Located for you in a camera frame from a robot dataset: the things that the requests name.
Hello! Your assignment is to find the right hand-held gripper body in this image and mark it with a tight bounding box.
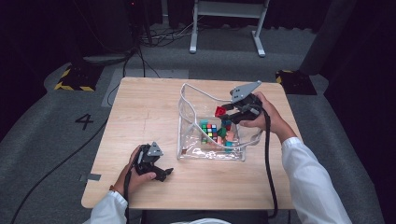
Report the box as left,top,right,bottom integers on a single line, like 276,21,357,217
230,80,264,122

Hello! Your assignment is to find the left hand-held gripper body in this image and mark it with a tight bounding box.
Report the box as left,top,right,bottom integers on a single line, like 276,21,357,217
134,141,165,177

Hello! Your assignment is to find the red toy block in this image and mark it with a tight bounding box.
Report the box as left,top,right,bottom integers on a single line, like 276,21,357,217
214,105,229,119

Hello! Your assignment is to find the clear plastic bag white trim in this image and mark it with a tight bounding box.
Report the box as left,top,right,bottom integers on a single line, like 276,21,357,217
176,82,265,162

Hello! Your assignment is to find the person's left hand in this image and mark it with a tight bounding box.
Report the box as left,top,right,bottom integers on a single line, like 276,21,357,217
113,145,157,195

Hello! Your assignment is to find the person's right hand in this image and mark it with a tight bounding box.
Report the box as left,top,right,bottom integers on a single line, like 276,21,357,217
239,91,298,145

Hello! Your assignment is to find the pile of coloured toy blocks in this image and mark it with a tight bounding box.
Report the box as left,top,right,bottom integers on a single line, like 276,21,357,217
201,124,235,153

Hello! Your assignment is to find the multicoloured puzzle cube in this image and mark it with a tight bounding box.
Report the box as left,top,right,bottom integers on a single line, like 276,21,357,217
200,123,219,139

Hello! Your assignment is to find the black yellow striped floor base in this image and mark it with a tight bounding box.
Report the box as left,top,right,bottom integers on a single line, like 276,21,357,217
275,69,318,96
54,63,106,92

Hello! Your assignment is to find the grey tape piece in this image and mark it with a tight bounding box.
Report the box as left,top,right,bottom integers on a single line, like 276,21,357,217
78,173,103,183

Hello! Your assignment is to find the person's torso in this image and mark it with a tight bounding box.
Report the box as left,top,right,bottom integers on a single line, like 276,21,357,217
169,217,233,224

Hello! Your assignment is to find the white metal stand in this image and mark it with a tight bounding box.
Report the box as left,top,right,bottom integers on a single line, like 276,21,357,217
189,0,271,59

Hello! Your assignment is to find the grey pillar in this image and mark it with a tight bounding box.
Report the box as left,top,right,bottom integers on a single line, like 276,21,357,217
299,0,359,76

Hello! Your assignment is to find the grey flat stand base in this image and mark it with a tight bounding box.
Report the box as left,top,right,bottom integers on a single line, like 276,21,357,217
83,53,134,65

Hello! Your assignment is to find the dark equipment box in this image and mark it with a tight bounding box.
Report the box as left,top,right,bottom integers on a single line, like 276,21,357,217
90,0,139,55

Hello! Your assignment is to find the left hand-held gripper cable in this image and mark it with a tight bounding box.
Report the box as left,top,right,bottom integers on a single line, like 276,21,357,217
122,152,141,224

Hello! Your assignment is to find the hand-held gripper cable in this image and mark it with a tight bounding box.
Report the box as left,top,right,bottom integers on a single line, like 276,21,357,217
260,105,279,219
122,152,141,224

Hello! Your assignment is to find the right hand-held gripper cable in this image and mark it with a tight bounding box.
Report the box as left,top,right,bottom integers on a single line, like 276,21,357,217
260,105,279,219

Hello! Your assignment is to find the long black floor cable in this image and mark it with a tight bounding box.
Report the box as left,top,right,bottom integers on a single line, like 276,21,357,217
9,118,109,224

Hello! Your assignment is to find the thin black floor cable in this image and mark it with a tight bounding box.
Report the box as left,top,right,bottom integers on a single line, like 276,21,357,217
106,46,148,107

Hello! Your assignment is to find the tangle of cables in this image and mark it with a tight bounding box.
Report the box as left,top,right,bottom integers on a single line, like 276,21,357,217
138,18,206,49

